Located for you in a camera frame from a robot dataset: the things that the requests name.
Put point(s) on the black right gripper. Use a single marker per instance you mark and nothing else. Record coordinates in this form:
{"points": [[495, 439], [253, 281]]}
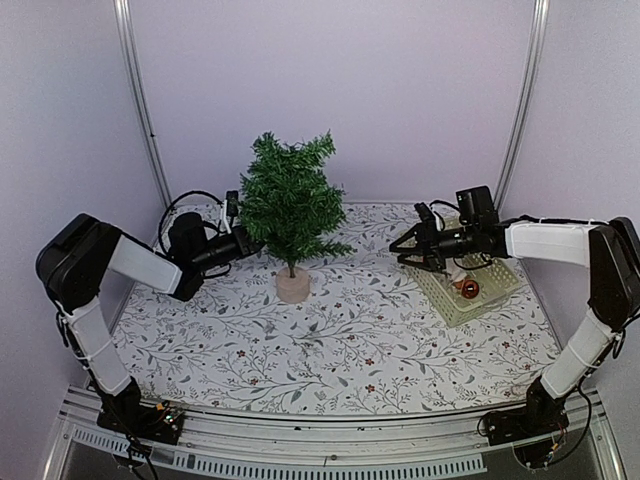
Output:
{"points": [[427, 241]]}

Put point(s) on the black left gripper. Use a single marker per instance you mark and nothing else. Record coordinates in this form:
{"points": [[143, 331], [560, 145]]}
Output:
{"points": [[246, 241]]}

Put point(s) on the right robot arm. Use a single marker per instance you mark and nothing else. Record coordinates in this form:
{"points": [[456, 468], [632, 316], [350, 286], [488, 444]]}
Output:
{"points": [[597, 262]]}

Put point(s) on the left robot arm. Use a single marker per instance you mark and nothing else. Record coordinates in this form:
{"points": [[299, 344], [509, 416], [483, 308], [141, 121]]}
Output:
{"points": [[73, 265]]}

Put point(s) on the small green christmas tree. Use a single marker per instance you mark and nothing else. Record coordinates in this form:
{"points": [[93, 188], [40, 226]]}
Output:
{"points": [[287, 202]]}

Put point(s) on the pale round tree base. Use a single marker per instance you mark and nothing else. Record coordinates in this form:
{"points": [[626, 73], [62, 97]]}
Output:
{"points": [[293, 290]]}

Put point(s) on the cream balloon ornament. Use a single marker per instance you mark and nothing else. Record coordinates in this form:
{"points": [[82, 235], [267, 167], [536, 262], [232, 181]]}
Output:
{"points": [[455, 274]]}

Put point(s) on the cream perforated plastic basket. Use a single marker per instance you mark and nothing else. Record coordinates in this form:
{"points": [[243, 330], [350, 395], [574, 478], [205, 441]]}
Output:
{"points": [[497, 282]]}

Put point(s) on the red ball ornament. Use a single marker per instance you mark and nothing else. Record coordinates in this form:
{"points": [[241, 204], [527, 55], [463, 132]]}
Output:
{"points": [[469, 289]]}

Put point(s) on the floral patterned table mat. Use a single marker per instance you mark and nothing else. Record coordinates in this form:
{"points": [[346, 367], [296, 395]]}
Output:
{"points": [[366, 341]]}

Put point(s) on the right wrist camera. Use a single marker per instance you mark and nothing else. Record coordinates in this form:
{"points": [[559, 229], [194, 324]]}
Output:
{"points": [[432, 215]]}

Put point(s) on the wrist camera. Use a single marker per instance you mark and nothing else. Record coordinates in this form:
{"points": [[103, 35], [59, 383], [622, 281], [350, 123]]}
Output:
{"points": [[229, 210], [432, 215]]}

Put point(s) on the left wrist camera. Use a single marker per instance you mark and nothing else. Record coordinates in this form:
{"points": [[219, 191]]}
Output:
{"points": [[229, 210]]}

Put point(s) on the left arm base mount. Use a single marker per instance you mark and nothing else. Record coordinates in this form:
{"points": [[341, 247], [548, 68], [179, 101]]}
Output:
{"points": [[160, 423]]}

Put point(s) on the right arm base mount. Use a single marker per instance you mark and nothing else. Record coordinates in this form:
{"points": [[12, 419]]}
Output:
{"points": [[541, 422]]}

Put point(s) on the front aluminium rail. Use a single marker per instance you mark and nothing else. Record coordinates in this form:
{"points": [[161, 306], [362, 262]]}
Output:
{"points": [[227, 444]]}

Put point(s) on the left aluminium frame post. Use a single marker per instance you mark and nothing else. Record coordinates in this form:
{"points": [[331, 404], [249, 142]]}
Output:
{"points": [[126, 34]]}

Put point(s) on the aluminium frame post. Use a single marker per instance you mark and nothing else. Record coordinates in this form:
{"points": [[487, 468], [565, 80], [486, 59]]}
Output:
{"points": [[531, 68], [126, 34]]}

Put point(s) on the right aluminium frame post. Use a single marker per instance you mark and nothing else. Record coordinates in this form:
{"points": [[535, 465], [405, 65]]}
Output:
{"points": [[531, 68]]}

